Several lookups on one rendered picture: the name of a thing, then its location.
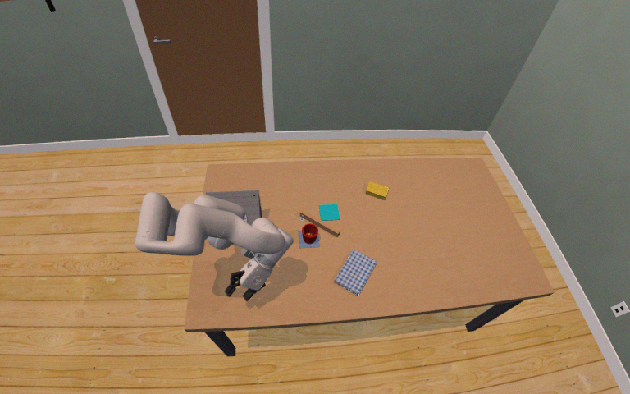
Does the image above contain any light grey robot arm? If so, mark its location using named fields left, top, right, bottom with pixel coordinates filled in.
left=135, top=192, right=294, bottom=269

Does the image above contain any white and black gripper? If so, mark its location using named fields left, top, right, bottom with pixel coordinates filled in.
left=225, top=256, right=273, bottom=301

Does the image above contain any dark red cup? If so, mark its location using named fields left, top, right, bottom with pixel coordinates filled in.
left=302, top=223, right=318, bottom=244

